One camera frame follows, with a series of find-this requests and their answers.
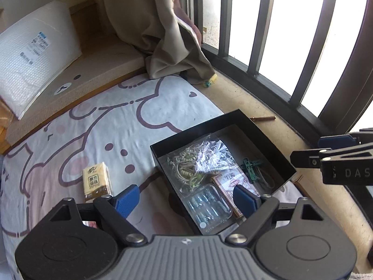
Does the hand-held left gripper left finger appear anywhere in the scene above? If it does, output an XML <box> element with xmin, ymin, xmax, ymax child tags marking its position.
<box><xmin>47</xmin><ymin>184</ymin><xmax>148</xmax><ymax>247</ymax></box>

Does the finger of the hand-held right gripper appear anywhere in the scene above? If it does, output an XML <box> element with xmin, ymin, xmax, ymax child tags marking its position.
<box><xmin>290</xmin><ymin>147</ymin><xmax>373</xmax><ymax>170</ymax></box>
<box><xmin>318</xmin><ymin>128</ymin><xmax>373</xmax><ymax>150</ymax></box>

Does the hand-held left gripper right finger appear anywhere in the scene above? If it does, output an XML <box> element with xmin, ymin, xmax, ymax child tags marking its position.
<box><xmin>224</xmin><ymin>184</ymin><xmax>325</xmax><ymax>245</ymax></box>

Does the red playing card box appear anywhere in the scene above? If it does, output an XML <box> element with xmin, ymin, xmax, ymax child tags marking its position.
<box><xmin>210</xmin><ymin>171</ymin><xmax>261</xmax><ymax>218</ymax></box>

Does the clear plastic fake nail box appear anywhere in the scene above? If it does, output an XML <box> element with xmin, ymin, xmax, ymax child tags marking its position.
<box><xmin>186</xmin><ymin>184</ymin><xmax>234</xmax><ymax>229</ymax></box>

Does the dark green clothes peg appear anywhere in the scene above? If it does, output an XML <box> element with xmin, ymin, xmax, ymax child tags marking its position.
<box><xmin>248</xmin><ymin>159</ymin><xmax>264</xmax><ymax>182</ymax></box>

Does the light green clothes peg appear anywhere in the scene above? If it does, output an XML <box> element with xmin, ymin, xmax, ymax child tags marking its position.
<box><xmin>241</xmin><ymin>158</ymin><xmax>254</xmax><ymax>178</ymax></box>

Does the black cardboard box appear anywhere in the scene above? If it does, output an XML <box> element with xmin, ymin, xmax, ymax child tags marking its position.
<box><xmin>150</xmin><ymin>109</ymin><xmax>298</xmax><ymax>235</ymax></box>

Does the clear bag of rubber bands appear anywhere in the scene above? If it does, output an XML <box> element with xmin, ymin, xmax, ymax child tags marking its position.
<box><xmin>167</xmin><ymin>134</ymin><xmax>242</xmax><ymax>194</ymax></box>

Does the brown rubber band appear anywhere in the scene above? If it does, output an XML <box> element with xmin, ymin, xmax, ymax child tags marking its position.
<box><xmin>258</xmin><ymin>171</ymin><xmax>276</xmax><ymax>189</ymax></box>

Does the yellow tissue pack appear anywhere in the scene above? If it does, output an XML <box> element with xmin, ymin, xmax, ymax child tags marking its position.
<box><xmin>82</xmin><ymin>162</ymin><xmax>113</xmax><ymax>203</ymax></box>

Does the bear print bedsheet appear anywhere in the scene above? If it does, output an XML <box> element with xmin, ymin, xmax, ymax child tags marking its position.
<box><xmin>0</xmin><ymin>74</ymin><xmax>304</xmax><ymax>280</ymax></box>

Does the dark window railing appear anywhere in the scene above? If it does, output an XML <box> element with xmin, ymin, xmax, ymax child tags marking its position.
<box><xmin>178</xmin><ymin>0</ymin><xmax>373</xmax><ymax>228</ymax></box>

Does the yellow green small object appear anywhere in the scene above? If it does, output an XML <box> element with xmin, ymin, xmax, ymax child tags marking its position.
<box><xmin>203</xmin><ymin>74</ymin><xmax>218</xmax><ymax>88</ymax></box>

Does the white bubble mailer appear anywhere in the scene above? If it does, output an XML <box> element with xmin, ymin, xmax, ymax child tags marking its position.
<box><xmin>0</xmin><ymin>0</ymin><xmax>83</xmax><ymax>120</ymax></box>

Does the wooden bedside shelf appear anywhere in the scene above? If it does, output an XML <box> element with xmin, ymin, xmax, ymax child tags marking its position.
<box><xmin>0</xmin><ymin>0</ymin><xmax>101</xmax><ymax>158</ymax></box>

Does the beige curtain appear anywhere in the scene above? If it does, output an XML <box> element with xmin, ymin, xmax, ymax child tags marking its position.
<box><xmin>97</xmin><ymin>0</ymin><xmax>215</xmax><ymax>80</ymax></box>

